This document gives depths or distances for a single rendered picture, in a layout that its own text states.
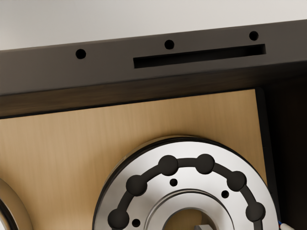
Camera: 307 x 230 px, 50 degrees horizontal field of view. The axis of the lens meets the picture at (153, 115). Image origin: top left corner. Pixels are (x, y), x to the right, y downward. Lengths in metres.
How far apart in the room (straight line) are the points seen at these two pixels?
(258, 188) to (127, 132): 0.08
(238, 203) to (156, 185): 0.05
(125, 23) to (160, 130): 0.17
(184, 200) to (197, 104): 0.07
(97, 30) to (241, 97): 0.18
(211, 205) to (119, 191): 0.05
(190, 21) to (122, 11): 0.07
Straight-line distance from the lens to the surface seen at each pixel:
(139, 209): 0.18
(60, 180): 0.21
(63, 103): 0.17
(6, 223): 0.19
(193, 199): 0.18
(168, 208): 0.18
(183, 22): 0.36
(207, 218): 0.20
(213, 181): 0.18
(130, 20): 0.35
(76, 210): 0.22
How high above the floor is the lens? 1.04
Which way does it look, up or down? 85 degrees down
